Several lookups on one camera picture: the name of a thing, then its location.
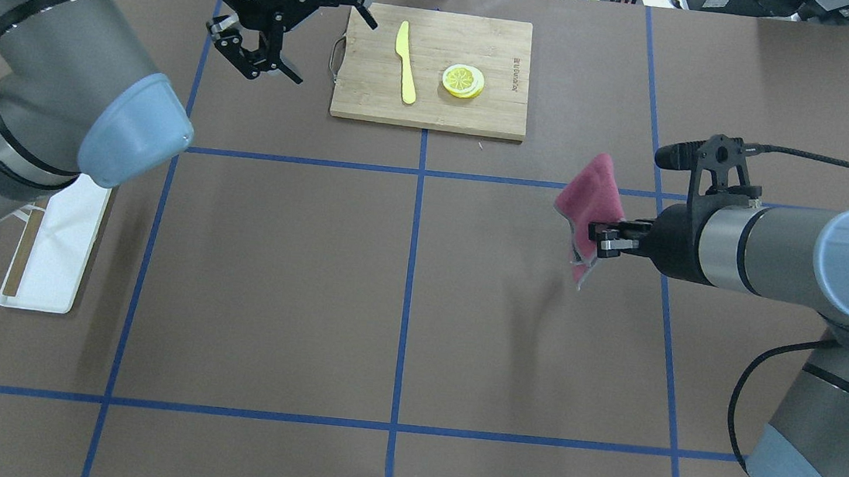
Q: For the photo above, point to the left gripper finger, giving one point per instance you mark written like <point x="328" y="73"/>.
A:
<point x="365" y="7"/>
<point x="228" y="40"/>

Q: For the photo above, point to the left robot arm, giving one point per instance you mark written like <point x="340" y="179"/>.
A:
<point x="84" y="98"/>

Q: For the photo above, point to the white rectangular plate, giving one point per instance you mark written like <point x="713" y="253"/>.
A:
<point x="64" y="246"/>

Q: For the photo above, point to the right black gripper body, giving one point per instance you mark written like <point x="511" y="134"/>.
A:
<point x="675" y="241"/>

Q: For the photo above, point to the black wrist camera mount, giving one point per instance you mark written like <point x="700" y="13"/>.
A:
<point x="718" y="176"/>

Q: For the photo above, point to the pink microfiber cloth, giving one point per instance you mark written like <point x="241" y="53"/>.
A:
<point x="589" y="201"/>

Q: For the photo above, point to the yellow lemon slice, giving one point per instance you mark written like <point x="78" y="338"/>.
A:
<point x="463" y="81"/>

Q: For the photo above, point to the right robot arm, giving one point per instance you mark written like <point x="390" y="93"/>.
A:
<point x="790" y="255"/>

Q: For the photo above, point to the yellow plastic knife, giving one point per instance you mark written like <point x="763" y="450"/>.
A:
<point x="402" y="49"/>

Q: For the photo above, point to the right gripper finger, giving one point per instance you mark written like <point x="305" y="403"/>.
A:
<point x="623" y="230"/>
<point x="609" y="247"/>

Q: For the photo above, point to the wooden chopstick right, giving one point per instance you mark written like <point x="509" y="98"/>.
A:
<point x="32" y="216"/>

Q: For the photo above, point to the wooden cutting board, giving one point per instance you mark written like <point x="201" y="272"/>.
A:
<point x="439" y="71"/>

